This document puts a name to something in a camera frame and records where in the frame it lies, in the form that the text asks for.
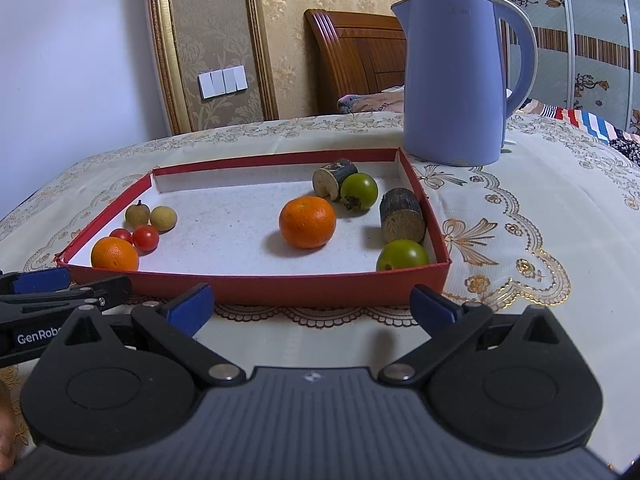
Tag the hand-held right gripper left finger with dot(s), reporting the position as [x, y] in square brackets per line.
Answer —
[192, 307]

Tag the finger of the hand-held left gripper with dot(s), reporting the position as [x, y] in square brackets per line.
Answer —
[40, 281]
[107, 292]

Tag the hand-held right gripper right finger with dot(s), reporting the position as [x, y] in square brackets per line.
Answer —
[430, 307]

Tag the mandarin orange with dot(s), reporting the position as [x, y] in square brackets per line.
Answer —
[115, 255]
[306, 222]

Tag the green jujube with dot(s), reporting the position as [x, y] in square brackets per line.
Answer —
[402, 256]
[360, 191]

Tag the red cherry tomato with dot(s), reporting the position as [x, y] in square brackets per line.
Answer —
[120, 235]
[145, 238]

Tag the red cardboard box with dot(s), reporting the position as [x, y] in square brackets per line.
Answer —
[225, 240]

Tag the tan longan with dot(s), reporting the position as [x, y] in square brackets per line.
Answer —
[163, 219]
[137, 215]

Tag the notched dark sugarcane piece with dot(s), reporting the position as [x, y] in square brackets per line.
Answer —
[332, 177]

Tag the beige embroidered tablecloth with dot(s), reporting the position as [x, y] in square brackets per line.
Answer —
[525, 200]

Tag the blue electric kettle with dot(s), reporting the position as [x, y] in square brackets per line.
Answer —
[450, 85]

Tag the striped colourful bedding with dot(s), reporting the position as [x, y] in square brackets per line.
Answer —
[595, 125]

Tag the wooden bed headboard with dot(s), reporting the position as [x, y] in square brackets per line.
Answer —
[355, 55]

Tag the floral sliding door wardrobe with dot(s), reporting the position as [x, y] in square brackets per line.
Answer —
[585, 25]

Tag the white wall switch panel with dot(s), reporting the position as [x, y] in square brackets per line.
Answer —
[222, 81]

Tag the wide gold wall moulding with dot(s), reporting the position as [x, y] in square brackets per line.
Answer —
[167, 50]

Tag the narrow gold wall moulding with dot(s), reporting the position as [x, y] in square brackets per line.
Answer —
[260, 40]

